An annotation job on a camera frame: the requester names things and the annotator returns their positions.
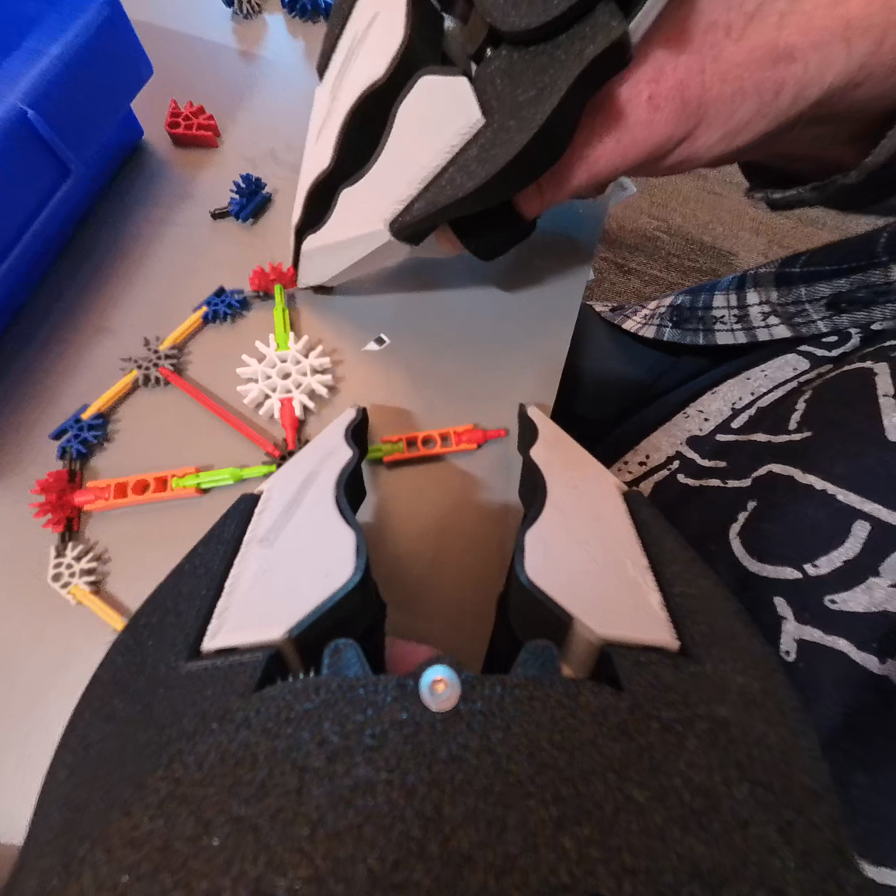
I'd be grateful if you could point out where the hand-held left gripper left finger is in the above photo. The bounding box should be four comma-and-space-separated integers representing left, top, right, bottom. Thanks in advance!
201, 406, 370, 653

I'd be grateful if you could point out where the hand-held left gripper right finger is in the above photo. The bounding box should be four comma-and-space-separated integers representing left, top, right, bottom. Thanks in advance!
509, 403, 681, 680

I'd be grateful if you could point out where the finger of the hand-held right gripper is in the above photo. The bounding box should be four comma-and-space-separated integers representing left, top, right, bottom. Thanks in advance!
297, 73, 487, 289
289, 0, 447, 282

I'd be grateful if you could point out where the long red toy rod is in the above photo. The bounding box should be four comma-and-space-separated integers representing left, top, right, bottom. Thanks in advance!
160, 367, 284, 459

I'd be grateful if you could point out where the colourful toy rod wheel assembly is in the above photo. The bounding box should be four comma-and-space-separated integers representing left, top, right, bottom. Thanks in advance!
29, 262, 510, 632

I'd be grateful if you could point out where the small red gear connector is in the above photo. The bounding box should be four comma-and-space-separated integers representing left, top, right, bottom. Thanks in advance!
248, 262, 298, 295

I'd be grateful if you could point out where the short yellow toy rod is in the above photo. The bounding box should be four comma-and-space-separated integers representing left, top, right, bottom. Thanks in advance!
160, 308, 209, 349

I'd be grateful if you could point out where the blue toy connector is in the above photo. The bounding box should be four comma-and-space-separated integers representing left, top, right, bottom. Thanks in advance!
196, 286, 252, 324

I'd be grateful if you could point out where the blue plastic bin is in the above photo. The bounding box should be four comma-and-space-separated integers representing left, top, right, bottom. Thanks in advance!
0, 0, 154, 337

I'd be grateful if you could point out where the person's left hand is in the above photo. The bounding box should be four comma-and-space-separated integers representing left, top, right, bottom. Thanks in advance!
385, 637, 438, 676

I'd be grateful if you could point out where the person's right hand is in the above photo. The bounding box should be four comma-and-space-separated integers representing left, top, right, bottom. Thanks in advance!
513, 0, 896, 219

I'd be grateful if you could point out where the toy vehicle model with wheels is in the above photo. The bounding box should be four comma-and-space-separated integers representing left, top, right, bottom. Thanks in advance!
223, 0, 336, 23

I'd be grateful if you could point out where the blue connector with black rod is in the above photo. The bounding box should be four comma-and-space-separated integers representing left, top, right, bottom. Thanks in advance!
210, 174, 274, 225

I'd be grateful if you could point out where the red toy connector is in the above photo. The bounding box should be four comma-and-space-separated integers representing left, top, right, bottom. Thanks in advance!
164, 99, 221, 149

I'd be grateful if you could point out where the black printed shirt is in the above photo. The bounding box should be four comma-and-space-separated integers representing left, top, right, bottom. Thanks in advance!
553, 301, 896, 896

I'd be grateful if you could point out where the plaid flannel shirt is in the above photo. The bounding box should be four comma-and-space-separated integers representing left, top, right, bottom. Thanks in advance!
588, 224, 896, 347

